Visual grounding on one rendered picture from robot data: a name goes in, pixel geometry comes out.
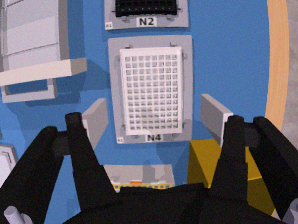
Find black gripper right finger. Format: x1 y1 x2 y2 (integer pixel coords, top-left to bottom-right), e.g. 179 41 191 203
198 94 298 224

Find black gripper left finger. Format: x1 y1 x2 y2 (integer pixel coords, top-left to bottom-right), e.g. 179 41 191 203
0 98 136 224

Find blue bench mat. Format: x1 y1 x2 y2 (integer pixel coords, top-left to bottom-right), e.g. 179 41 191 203
0 0 270 224

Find yellow open-top bin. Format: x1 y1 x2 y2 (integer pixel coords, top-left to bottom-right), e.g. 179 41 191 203
187 139 275 216

